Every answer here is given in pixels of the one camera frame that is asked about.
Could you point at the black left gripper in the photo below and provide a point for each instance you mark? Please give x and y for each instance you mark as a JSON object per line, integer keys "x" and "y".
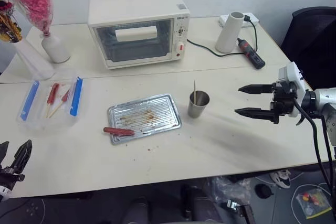
{"x": 9, "y": 175}

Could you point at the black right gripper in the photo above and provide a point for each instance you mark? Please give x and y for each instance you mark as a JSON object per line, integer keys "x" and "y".
{"x": 284, "y": 100}

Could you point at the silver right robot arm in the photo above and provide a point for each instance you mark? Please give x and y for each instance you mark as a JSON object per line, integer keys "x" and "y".
{"x": 324, "y": 100}

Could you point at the thin white stick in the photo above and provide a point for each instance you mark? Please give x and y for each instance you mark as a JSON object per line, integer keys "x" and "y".
{"x": 195, "y": 90}

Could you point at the clear container with blue clips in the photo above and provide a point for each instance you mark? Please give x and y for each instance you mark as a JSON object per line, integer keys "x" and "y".
{"x": 31, "y": 121}

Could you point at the black red electric screwdriver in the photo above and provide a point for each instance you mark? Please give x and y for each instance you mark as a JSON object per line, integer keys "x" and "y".
{"x": 252, "y": 54}

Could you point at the stainless steel cup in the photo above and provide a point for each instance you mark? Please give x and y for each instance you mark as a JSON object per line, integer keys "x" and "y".
{"x": 197, "y": 110}

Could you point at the skewered red sausage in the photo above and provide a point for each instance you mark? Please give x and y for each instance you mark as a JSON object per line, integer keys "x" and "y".
{"x": 52, "y": 95}
{"x": 64, "y": 97}

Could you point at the white cylindrical vase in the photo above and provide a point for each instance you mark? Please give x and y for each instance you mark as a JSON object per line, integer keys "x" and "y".
{"x": 229, "y": 33}

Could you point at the black office chair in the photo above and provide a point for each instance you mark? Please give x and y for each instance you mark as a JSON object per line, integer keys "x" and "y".
{"x": 312, "y": 45}

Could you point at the white sneaker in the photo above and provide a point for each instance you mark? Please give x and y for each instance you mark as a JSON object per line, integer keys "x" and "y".
{"x": 281, "y": 178}

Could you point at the white power strip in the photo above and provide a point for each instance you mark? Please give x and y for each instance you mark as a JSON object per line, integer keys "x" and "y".
{"x": 252, "y": 20}

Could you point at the black round floor object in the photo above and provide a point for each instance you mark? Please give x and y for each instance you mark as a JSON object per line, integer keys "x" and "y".
{"x": 263, "y": 191}

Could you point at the crumpled clear plastic bag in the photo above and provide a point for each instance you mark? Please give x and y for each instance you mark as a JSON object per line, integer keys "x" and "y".
{"x": 231, "y": 190}

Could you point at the tall white square vase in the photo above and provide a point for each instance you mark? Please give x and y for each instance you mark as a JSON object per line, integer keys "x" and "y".
{"x": 34, "y": 61}

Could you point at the white bottle vase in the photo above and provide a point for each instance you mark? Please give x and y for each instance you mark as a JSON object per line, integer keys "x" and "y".
{"x": 55, "y": 49}

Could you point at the ribbed metal baking tray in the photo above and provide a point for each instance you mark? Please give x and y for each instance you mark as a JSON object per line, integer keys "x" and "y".
{"x": 147, "y": 119}

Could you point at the plastic bag with colourful items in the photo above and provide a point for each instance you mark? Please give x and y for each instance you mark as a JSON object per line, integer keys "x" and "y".
{"x": 313, "y": 203}

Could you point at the dark rounded shape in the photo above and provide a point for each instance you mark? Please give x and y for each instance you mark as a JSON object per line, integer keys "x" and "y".
{"x": 202, "y": 205}
{"x": 140, "y": 211}

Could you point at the yellow dried flowers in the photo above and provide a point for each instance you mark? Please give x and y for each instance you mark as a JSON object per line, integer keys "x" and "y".
{"x": 9, "y": 28}

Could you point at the white toaster oven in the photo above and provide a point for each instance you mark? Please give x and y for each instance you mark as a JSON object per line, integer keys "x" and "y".
{"x": 136, "y": 9}

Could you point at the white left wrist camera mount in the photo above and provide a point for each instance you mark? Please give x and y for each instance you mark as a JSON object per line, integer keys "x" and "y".
{"x": 4, "y": 193}

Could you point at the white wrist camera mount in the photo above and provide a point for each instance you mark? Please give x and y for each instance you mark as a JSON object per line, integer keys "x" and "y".
{"x": 4, "y": 193}
{"x": 291, "y": 73}

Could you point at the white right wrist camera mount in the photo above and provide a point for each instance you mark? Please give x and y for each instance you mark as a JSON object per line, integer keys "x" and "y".
{"x": 291, "y": 73}

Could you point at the metal bracket under table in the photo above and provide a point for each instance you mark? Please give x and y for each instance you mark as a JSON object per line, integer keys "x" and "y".
{"x": 240, "y": 211}

